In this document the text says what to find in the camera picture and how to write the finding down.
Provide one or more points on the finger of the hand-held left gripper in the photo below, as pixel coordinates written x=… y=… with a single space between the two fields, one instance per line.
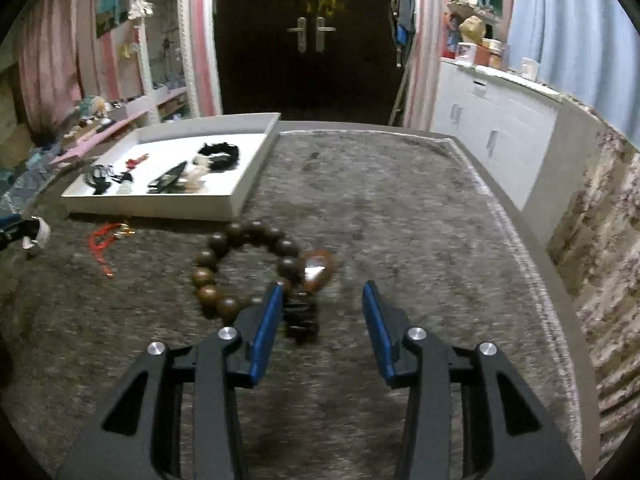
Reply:
x=10 y=237

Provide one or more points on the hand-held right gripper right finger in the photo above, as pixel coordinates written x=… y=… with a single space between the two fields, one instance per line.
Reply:
x=377 y=335

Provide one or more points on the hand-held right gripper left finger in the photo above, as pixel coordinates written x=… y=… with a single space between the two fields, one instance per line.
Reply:
x=265 y=335

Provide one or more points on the white band wristwatch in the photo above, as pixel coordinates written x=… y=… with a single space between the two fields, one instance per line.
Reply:
x=42 y=232

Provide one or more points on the pale jade pendant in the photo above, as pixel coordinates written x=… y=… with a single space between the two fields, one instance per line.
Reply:
x=125 y=188

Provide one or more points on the red knotted charm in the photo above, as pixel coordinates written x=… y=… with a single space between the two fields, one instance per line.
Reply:
x=136 y=161

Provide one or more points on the white shallow tray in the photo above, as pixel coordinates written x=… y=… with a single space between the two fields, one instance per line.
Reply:
x=240 y=180

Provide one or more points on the white scrunchie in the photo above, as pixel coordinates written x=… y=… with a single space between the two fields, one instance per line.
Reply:
x=201 y=161

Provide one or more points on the blue patterned sofa cover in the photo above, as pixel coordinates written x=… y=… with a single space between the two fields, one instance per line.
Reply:
x=20 y=180

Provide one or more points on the grey shaggy rug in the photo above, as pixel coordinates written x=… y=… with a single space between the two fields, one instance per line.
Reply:
x=400 y=220

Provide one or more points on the pink bench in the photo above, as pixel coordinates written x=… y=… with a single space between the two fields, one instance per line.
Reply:
x=100 y=136

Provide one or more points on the pale plush toy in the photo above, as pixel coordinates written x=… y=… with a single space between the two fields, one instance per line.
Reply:
x=92 y=106

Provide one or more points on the pink curtain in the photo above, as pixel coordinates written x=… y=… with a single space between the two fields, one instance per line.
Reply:
x=50 y=60

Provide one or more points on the white low shelf unit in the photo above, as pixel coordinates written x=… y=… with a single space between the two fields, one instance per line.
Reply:
x=160 y=102

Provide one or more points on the floral cloth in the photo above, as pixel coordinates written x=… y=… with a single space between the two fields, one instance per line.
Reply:
x=605 y=260

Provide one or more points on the white cabinet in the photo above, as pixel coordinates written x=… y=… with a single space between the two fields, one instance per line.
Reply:
x=500 y=125

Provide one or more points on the dark double door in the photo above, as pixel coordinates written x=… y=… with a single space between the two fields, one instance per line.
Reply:
x=260 y=85

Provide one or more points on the white framed mirror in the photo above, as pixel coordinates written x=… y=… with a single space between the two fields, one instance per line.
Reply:
x=165 y=35

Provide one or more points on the white bow ornament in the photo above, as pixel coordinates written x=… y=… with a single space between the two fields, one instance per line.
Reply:
x=141 y=10

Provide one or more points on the tan storage box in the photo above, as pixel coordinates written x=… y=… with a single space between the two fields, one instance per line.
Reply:
x=490 y=52

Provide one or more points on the white cup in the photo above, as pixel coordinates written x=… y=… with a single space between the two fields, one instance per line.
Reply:
x=529 y=68

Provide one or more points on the hanging blue and black bags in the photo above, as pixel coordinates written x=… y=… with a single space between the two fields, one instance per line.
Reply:
x=402 y=25

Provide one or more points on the beige stuffed toy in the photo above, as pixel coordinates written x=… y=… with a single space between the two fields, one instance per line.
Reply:
x=471 y=30

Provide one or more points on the blue curtain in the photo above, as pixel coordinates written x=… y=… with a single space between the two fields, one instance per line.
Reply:
x=575 y=35

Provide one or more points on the small photo frame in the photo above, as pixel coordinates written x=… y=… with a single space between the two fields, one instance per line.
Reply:
x=465 y=52

